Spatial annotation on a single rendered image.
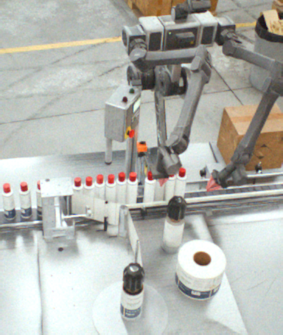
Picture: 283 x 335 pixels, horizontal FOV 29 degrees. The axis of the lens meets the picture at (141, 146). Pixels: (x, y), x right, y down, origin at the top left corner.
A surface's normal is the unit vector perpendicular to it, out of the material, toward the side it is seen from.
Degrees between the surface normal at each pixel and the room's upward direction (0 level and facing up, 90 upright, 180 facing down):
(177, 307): 0
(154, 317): 0
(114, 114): 90
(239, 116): 0
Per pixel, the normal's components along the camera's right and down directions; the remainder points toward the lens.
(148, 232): 0.07, -0.76
